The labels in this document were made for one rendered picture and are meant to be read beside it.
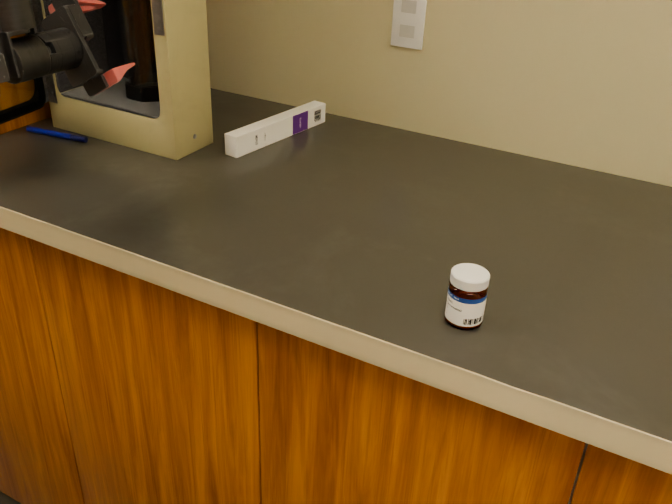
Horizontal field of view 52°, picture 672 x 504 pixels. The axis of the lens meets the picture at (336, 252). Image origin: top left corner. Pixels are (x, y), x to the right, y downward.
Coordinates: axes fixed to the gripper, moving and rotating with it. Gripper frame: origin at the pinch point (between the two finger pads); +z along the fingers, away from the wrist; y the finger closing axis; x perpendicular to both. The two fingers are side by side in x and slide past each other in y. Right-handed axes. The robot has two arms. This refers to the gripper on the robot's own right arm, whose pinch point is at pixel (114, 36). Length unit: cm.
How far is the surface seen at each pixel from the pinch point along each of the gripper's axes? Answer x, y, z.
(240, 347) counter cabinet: -11, -48, -15
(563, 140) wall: -42, -48, 55
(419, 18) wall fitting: -24, -16, 54
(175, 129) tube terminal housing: 8.7, -16.4, 11.6
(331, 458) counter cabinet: -18, -68, -15
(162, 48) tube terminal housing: 2.7, -3.3, 11.3
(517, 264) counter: -45, -53, 9
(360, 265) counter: -29, -44, -4
